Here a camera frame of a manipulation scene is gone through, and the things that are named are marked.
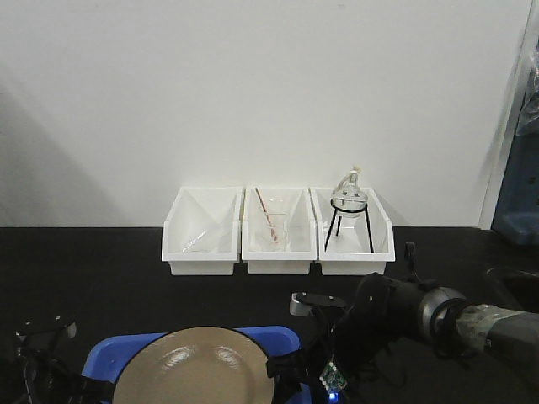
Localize blue plastic tray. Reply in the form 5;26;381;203
83;326;301;383

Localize right braided black cable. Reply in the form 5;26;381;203
402;242;435;291

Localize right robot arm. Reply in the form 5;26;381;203
266;273;538;403

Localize white plastic bin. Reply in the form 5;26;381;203
310;187;395;275
241;186;318;274
162;187;243;276

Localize right white plastic bin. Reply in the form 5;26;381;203
310;187;395;275

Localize glass alcohol lamp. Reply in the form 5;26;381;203
330;167;368;218

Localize clear glass beaker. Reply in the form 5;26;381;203
262;199;290;252

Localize blue equipment at right edge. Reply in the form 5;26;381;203
492;51;538;246

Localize red striped glass rod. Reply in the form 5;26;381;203
255;187;279;242

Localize black wire tripod stand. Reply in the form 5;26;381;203
323;198;374;253

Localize right green circuit board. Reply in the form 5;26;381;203
318;360;348;392

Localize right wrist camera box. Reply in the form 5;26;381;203
289;292;346;316

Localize glass rod in left bin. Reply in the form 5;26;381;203
181;226;216;253

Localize beige plate with black rim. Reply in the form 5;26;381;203
112;327;274;403

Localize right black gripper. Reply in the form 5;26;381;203
266;273;421;404

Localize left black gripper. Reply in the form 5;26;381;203
1;323;115;404

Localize left white plastic bin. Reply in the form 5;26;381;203
162;187;243;276

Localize middle white plastic bin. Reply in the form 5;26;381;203
241;186;318;274

